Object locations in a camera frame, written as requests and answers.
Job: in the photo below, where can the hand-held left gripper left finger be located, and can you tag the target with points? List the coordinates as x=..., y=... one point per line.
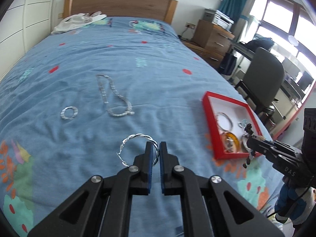
x=148, y=172

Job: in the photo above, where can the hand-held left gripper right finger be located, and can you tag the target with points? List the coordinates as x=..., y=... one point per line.
x=161, y=175

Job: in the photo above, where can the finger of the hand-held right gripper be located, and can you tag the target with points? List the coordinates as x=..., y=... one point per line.
x=288, y=170
x=271, y=147

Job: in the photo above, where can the dark brown bangle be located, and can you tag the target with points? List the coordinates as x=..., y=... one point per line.
x=244, y=138

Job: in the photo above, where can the amber translucent bangle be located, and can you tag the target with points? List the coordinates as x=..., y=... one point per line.
x=237, y=142

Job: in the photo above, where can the twisted silver hoop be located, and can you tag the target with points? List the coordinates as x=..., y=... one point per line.
x=64, y=114
x=133, y=137

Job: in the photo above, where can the thin silver bangle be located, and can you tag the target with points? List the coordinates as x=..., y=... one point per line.
x=230, y=122

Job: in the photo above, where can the red jewelry box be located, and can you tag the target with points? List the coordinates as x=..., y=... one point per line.
x=229, y=108

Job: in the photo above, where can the person's right hand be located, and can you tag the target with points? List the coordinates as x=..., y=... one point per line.
x=296, y=202

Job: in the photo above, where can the desk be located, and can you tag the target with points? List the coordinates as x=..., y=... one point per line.
x=286, y=96

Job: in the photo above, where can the dark office chair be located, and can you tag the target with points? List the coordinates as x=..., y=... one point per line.
x=264, y=79

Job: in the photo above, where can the computer monitor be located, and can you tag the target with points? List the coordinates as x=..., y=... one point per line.
x=292, y=68

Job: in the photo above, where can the black hanging bag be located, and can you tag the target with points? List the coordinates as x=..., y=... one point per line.
x=228, y=64

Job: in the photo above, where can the round white lamp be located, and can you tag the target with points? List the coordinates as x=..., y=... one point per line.
x=293, y=40

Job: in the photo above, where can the dark backpack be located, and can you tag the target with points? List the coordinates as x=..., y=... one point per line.
x=260, y=44

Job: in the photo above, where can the low wooden bedside table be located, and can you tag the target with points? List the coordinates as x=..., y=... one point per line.
x=200, y=51

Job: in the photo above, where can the wooden drawer cabinet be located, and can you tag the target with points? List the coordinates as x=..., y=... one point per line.
x=213, y=38

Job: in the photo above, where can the window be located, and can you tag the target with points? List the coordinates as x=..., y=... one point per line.
x=284, y=17

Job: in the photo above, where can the grey printer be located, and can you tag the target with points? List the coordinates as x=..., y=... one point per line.
x=218, y=18

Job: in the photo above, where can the teal curtain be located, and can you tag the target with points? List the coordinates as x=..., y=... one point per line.
x=234, y=2

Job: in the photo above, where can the white garment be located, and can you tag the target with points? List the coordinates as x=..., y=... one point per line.
x=74, y=22

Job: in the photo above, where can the wooden headboard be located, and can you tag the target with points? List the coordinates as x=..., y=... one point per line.
x=118, y=6

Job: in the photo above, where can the white wardrobe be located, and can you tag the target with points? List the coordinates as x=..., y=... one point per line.
x=27, y=17

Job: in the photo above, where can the wall socket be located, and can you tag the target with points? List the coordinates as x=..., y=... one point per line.
x=190, y=25

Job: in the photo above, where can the light switch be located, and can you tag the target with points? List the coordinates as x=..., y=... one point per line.
x=60, y=15

